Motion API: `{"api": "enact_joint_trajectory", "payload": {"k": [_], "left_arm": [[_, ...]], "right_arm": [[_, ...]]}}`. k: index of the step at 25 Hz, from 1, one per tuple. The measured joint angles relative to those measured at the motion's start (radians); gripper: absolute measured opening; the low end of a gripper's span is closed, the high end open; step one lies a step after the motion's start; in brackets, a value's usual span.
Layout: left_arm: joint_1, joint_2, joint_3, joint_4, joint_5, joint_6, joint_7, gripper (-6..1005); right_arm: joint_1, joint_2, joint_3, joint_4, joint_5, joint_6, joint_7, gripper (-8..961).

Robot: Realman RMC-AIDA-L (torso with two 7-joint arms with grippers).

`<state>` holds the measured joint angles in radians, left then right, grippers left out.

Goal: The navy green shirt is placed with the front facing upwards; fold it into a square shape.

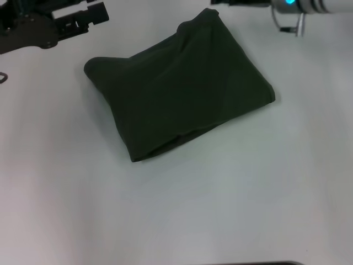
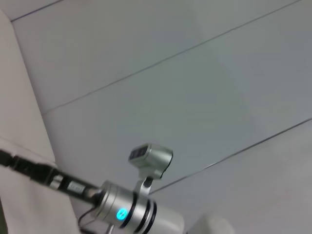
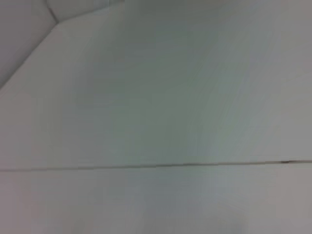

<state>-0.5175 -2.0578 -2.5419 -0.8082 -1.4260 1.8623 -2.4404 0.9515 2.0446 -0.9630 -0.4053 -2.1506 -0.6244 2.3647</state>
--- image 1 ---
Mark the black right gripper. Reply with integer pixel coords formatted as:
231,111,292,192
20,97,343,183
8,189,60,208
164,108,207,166
211,0,274,8

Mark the right arm cable metal plug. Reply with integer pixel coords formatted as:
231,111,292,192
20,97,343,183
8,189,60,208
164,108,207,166
271,7,306,38

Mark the dark green printed t-shirt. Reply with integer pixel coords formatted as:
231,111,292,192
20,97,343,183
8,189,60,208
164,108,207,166
83,7,276,163

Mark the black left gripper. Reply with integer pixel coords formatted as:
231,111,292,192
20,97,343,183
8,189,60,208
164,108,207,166
0,0,110,55

